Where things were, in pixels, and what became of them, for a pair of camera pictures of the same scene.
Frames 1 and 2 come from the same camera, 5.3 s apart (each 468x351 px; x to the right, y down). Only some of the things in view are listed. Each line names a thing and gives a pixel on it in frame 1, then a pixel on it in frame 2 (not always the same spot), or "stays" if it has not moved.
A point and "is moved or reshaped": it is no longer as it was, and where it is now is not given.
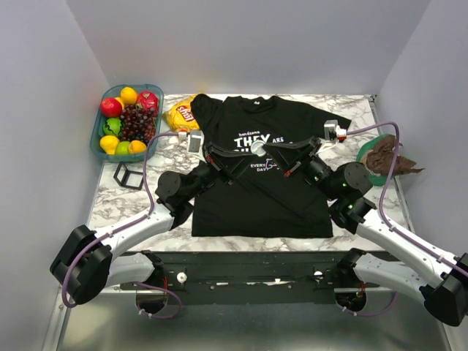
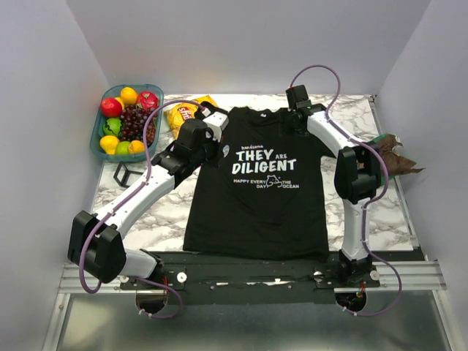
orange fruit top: x=129 y=95 stays
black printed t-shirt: x=260 y=181 is moved or reshaped
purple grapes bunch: x=137 y=123 stays
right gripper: x=286 y=155 → x=284 y=129
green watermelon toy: x=112 y=126 stays
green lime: x=123 y=148 stays
